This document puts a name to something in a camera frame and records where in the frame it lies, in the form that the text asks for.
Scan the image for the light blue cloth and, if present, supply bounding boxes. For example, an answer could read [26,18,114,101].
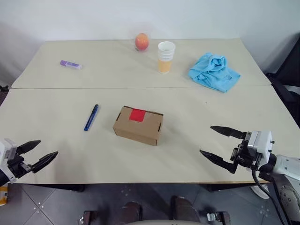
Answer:
[187,52,241,94]

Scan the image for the yellow object on floor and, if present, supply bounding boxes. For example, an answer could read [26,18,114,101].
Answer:
[0,186,9,207]

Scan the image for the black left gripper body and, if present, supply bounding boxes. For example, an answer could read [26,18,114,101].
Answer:
[7,153,34,180]

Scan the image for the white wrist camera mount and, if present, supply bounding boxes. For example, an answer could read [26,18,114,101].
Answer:
[245,130,274,163]
[0,138,18,184]

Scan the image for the small purple white stick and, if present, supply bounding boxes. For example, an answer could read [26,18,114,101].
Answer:
[60,60,83,70]

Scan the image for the black metal caster bracket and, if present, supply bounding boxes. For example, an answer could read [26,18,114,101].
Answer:
[205,210,230,223]
[82,210,99,225]

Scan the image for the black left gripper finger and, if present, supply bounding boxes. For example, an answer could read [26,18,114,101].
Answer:
[16,140,42,156]
[31,151,59,174]

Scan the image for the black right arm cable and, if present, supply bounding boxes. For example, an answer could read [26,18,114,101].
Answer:
[251,168,292,225]

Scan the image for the red tape square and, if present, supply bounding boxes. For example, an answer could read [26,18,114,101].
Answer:
[129,108,146,123]

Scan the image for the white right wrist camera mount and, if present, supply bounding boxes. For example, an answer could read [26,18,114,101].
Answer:
[245,130,274,163]

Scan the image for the orange red apple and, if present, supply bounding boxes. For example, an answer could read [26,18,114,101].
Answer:
[135,33,150,51]

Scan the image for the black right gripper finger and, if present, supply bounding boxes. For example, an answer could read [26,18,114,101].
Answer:
[199,150,237,174]
[210,125,247,141]

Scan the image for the stacked white paper cups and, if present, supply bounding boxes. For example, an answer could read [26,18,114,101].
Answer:
[157,41,176,62]

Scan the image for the brown cardboard box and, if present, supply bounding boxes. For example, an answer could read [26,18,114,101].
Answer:
[112,105,164,146]

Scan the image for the black chair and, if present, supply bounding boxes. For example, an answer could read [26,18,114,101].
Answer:
[264,32,300,129]

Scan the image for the orange paper cup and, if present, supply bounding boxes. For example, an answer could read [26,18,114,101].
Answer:
[158,58,174,75]

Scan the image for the white shoe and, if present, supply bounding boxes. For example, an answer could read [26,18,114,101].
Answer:
[250,183,270,200]

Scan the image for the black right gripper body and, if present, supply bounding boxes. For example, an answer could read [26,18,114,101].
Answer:
[230,132,262,171]

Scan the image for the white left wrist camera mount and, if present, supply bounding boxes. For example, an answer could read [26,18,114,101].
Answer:
[0,138,18,184]

